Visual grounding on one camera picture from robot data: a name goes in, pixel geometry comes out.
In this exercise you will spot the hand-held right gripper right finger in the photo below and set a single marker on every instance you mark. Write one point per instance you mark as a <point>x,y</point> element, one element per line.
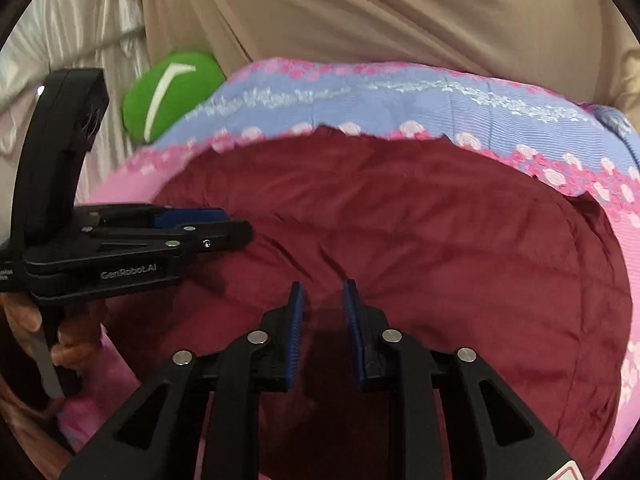
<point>352,335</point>

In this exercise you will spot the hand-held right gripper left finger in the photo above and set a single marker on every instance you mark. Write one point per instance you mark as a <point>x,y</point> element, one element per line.
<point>296,335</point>

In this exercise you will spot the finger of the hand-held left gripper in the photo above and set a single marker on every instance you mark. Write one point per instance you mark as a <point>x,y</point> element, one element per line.
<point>220,237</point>
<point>190,216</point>

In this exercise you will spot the maroon quilted puffer jacket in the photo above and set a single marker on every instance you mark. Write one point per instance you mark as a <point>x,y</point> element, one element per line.
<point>425,240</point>

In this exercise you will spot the person's left hand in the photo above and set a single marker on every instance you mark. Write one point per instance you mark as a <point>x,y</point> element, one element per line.
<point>80,335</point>

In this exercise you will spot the green plush pillow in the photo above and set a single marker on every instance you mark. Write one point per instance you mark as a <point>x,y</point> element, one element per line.
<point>195,90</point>

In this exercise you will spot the grey metal rod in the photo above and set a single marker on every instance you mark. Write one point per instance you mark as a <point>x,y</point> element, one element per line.
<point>115,39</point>

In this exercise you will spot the silver satin curtain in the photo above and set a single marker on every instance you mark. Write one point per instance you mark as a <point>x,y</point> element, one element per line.
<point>100,5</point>

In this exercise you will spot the pink floral bed sheet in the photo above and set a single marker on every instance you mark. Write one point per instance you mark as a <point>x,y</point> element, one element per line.
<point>350,95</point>

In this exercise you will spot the beige draped cloth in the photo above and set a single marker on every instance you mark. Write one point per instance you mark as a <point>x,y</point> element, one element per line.
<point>375,10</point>

